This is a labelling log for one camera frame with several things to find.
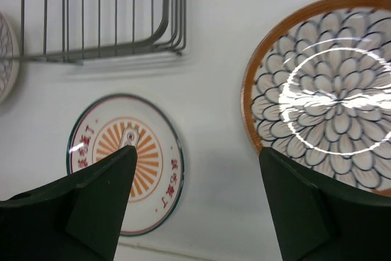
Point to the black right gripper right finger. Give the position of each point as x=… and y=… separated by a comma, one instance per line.
x=319, y=218

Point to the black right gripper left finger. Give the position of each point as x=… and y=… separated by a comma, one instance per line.
x=77, y=217

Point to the sunburst plate green rim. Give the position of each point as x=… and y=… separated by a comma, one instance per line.
x=116, y=120

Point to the floral plate brown rim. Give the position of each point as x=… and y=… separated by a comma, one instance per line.
x=10, y=52
x=317, y=90

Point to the grey wire dish rack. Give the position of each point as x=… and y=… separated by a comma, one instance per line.
x=77, y=31

